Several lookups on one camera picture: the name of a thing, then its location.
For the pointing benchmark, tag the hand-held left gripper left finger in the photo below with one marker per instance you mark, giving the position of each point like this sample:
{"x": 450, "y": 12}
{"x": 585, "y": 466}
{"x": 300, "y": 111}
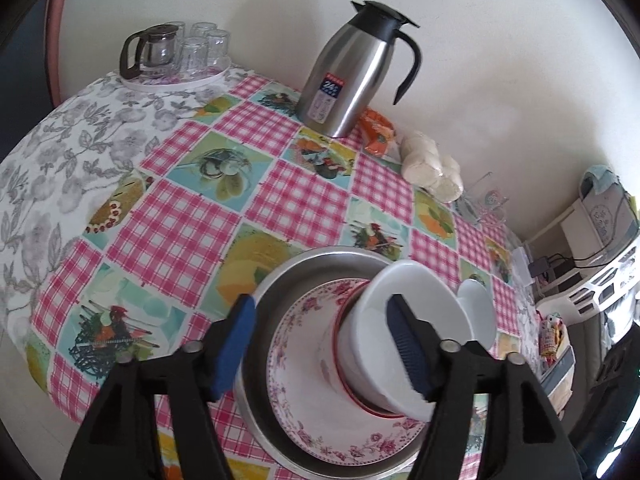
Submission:
{"x": 235, "y": 345}

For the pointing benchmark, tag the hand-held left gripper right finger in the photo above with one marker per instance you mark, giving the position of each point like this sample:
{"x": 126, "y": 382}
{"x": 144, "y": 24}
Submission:
{"x": 407, "y": 350}

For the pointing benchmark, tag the white ceramic bowl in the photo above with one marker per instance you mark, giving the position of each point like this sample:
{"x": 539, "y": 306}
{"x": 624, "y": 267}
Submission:
{"x": 365, "y": 355}

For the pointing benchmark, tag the pink floral plate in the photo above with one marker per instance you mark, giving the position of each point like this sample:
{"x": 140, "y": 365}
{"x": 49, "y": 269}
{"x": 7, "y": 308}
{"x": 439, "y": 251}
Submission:
{"x": 300, "y": 350}

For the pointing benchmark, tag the large steel basin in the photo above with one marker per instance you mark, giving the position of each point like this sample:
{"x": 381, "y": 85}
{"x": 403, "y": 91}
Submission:
{"x": 280, "y": 290}

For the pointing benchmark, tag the strawberry print bowl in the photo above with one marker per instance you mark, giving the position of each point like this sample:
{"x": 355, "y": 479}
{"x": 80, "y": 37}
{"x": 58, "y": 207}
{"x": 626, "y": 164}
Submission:
{"x": 326, "y": 360}

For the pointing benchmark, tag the small white bowl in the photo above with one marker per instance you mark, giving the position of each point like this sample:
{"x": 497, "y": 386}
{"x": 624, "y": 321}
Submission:
{"x": 482, "y": 315}

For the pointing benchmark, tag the pink checkered tablecloth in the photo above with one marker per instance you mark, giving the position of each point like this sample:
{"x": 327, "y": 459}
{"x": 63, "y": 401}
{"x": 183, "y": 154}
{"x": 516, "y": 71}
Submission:
{"x": 200, "y": 220}

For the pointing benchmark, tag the colourful snack packet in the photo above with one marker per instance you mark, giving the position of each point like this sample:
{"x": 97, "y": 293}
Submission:
{"x": 550, "y": 332}

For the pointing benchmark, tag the grey box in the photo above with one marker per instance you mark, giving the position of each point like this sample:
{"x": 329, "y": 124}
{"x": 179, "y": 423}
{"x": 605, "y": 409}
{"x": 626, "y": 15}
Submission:
{"x": 557, "y": 380}

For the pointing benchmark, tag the clear glass mug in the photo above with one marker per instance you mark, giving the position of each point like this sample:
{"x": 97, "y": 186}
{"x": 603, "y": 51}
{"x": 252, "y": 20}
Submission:
{"x": 492, "y": 200}

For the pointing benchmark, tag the white tissue rolls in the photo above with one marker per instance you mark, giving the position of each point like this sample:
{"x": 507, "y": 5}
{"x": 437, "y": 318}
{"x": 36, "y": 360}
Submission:
{"x": 425, "y": 165}

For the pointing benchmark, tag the orange snack packet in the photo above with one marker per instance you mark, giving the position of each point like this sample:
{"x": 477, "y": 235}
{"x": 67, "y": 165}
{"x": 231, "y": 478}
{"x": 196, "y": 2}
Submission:
{"x": 377, "y": 132}

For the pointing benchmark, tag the white plastic shelf rack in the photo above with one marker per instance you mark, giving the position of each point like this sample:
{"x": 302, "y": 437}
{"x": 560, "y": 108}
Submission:
{"x": 620, "y": 272}

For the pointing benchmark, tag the grey kitchen appliance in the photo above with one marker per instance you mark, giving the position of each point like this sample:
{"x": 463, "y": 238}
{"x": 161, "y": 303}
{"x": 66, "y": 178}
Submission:
{"x": 605, "y": 215}

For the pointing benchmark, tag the grey floral cloth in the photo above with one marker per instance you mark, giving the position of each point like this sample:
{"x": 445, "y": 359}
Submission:
{"x": 75, "y": 145}

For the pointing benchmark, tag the white round tray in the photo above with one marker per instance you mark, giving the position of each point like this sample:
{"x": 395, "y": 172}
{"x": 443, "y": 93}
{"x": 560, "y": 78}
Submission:
{"x": 200, "y": 80}

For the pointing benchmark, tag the stainless steel thermos jug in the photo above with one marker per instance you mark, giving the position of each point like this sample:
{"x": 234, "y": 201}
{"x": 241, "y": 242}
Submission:
{"x": 340, "y": 75}

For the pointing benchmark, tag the clear drinking glass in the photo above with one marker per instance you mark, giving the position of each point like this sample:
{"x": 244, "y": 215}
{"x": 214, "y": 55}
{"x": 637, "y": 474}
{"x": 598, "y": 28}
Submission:
{"x": 217, "y": 47}
{"x": 202, "y": 27}
{"x": 172, "y": 25}
{"x": 195, "y": 55}

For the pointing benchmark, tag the glass teapot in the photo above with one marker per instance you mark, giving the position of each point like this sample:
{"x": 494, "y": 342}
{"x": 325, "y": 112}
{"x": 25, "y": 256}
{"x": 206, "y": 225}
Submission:
{"x": 157, "y": 50}

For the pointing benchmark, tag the pink foam tube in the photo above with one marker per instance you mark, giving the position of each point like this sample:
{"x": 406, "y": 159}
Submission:
{"x": 55, "y": 35}

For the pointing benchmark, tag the dark blue cabinet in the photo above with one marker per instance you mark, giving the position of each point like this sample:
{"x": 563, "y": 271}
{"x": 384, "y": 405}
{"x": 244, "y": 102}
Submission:
{"x": 25, "y": 50}

